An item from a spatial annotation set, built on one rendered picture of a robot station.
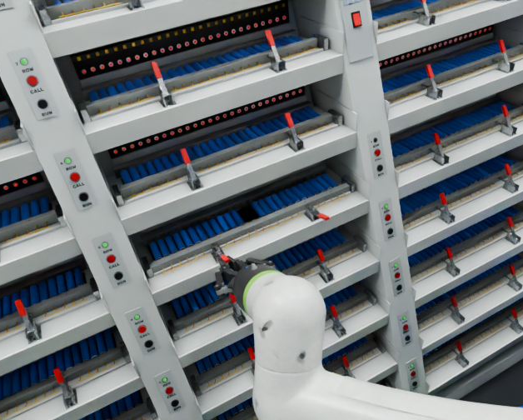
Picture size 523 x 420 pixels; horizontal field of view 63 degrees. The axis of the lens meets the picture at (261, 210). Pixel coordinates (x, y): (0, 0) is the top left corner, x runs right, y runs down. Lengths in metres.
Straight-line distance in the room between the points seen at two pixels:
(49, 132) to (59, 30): 0.19
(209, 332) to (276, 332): 0.54
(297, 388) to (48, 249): 0.58
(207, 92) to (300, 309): 0.55
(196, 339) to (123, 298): 0.23
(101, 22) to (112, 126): 0.19
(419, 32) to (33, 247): 1.02
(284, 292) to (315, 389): 0.14
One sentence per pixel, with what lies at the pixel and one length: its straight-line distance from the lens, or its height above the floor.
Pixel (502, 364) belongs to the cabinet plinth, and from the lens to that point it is 1.97.
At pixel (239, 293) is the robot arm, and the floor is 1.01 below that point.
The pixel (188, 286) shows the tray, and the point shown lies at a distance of 1.04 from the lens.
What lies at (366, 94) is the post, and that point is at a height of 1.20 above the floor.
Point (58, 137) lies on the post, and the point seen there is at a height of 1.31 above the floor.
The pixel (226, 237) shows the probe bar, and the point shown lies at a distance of 1.06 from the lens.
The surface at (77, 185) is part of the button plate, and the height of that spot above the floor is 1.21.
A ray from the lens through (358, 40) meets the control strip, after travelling 1.11.
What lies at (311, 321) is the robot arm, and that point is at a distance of 0.61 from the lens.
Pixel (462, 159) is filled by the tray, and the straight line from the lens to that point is 1.37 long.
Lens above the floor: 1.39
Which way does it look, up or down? 21 degrees down
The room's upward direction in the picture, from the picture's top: 16 degrees counter-clockwise
